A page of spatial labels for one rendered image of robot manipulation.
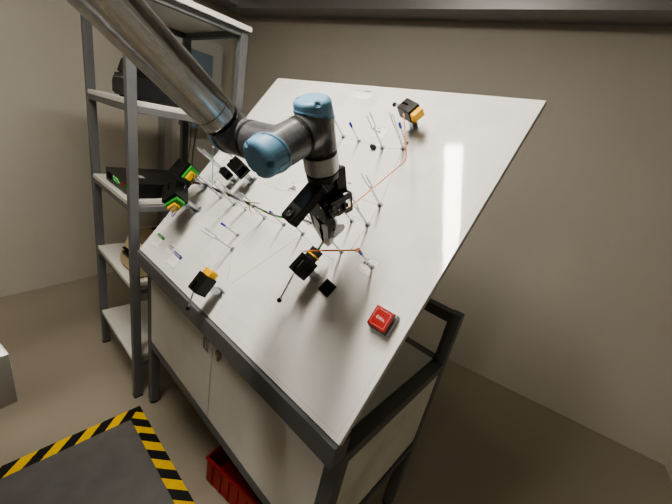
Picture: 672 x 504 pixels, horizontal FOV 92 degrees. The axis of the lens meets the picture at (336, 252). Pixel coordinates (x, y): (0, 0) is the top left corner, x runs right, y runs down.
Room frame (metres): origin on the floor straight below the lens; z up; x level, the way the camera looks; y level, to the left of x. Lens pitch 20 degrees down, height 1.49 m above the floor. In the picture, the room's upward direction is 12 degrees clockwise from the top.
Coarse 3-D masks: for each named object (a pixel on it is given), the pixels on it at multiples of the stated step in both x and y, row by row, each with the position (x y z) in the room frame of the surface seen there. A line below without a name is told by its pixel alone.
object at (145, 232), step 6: (144, 228) 1.54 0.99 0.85; (150, 228) 1.55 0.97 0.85; (144, 234) 1.48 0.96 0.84; (150, 234) 1.48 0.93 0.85; (126, 240) 1.48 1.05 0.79; (144, 240) 1.43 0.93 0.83; (126, 246) 1.46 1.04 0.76; (120, 252) 1.46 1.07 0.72; (126, 252) 1.43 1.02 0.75; (120, 258) 1.46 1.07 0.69; (126, 258) 1.41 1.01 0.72; (126, 264) 1.41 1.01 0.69; (144, 276) 1.37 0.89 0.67
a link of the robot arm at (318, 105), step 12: (300, 96) 0.66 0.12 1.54; (312, 96) 0.66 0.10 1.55; (324, 96) 0.65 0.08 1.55; (300, 108) 0.63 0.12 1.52; (312, 108) 0.62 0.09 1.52; (324, 108) 0.63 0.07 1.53; (312, 120) 0.63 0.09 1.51; (324, 120) 0.64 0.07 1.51; (312, 132) 0.62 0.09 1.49; (324, 132) 0.64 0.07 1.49; (324, 144) 0.65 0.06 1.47; (336, 144) 0.69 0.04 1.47; (312, 156) 0.66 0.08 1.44; (324, 156) 0.66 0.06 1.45
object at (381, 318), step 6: (378, 306) 0.69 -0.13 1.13; (378, 312) 0.67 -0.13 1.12; (384, 312) 0.67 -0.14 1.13; (390, 312) 0.67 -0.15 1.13; (372, 318) 0.67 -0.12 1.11; (378, 318) 0.66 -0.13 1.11; (384, 318) 0.66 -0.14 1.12; (390, 318) 0.66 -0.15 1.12; (372, 324) 0.66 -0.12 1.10; (378, 324) 0.65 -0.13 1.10; (384, 324) 0.65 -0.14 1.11; (384, 330) 0.64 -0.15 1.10
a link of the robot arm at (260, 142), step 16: (256, 128) 0.60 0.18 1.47; (272, 128) 0.59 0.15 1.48; (288, 128) 0.59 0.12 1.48; (304, 128) 0.61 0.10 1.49; (240, 144) 0.61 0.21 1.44; (256, 144) 0.55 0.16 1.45; (272, 144) 0.56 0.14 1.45; (288, 144) 0.58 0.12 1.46; (304, 144) 0.60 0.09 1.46; (256, 160) 0.56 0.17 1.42; (272, 160) 0.55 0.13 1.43; (288, 160) 0.58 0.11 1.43; (272, 176) 0.57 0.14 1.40
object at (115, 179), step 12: (108, 168) 1.51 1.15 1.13; (120, 168) 1.56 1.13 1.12; (108, 180) 1.52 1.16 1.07; (120, 180) 1.40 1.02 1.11; (144, 180) 1.43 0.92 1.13; (156, 180) 1.47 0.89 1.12; (168, 180) 1.52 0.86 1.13; (180, 180) 1.57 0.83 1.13; (144, 192) 1.36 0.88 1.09; (156, 192) 1.40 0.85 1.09
